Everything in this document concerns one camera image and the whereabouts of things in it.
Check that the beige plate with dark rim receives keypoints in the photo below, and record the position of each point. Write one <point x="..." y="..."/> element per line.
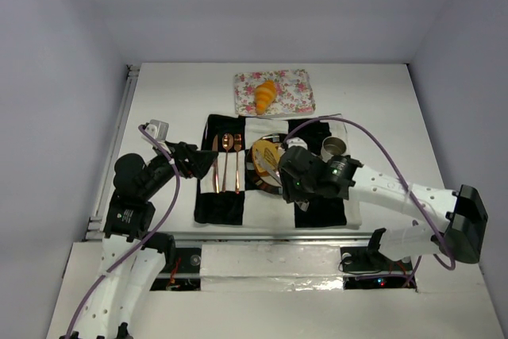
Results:
<point x="265" y="183"/>

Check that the silver foil covered panel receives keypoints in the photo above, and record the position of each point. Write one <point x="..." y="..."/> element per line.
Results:
<point x="270" y="267"/>

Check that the black white checkered placemat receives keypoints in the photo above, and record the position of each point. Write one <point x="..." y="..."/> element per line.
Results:
<point x="256" y="209"/>

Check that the sliced bread loaf piece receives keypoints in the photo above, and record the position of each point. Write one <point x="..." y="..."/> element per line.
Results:
<point x="261" y="145"/>

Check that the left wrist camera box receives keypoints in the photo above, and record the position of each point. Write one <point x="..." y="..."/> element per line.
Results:
<point x="157" y="130"/>

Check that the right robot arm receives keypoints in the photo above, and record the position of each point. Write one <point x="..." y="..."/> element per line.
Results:
<point x="450" y="222"/>

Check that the floral rectangular tray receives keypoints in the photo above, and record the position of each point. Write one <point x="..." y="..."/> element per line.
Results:
<point x="293" y="94"/>

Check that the metal cup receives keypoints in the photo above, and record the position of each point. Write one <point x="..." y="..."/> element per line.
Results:
<point x="332" y="146"/>

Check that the aluminium rail frame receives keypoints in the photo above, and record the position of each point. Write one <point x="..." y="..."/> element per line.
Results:
<point x="387" y="128"/>

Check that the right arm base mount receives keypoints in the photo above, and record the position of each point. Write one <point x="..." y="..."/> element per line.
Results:
<point x="367" y="269"/>

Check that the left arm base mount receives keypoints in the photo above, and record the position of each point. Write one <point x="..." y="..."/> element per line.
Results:
<point x="162" y="265"/>

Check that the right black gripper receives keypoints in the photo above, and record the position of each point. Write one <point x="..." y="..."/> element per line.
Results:
<point x="290" y="170"/>

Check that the copper spoon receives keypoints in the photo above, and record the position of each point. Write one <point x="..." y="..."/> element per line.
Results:
<point x="227" y="144"/>

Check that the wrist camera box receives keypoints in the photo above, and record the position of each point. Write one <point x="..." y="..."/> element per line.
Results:
<point x="295" y="142"/>
<point x="157" y="130"/>

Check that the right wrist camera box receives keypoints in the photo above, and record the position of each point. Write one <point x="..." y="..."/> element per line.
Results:
<point x="295" y="142"/>

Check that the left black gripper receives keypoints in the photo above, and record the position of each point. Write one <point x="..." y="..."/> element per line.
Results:
<point x="182" y="159"/>

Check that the copper fork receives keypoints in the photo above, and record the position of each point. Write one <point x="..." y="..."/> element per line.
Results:
<point x="237" y="148"/>

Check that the orange striped croissant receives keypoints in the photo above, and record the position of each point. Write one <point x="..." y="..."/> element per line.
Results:
<point x="265" y="95"/>

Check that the copper knife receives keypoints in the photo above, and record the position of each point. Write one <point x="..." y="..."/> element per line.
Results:
<point x="215" y="165"/>

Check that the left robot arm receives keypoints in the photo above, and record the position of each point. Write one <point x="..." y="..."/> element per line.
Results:
<point x="134" y="253"/>

